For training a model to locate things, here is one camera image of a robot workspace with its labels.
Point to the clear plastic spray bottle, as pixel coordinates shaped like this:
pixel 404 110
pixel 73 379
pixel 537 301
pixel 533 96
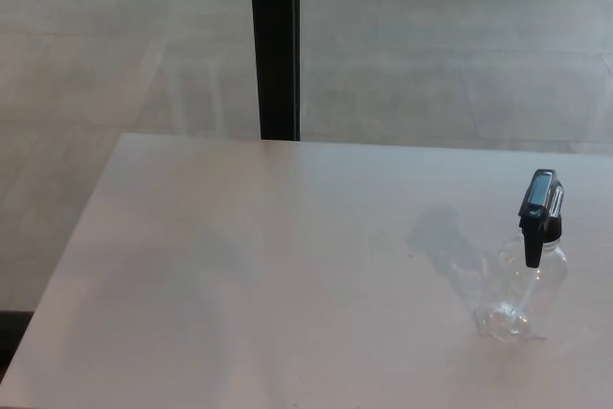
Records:
pixel 551 270

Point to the black spray trigger lid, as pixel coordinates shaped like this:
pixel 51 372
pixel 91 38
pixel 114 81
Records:
pixel 538 217

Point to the black vertical window post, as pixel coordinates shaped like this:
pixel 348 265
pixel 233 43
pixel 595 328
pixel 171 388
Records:
pixel 275 45

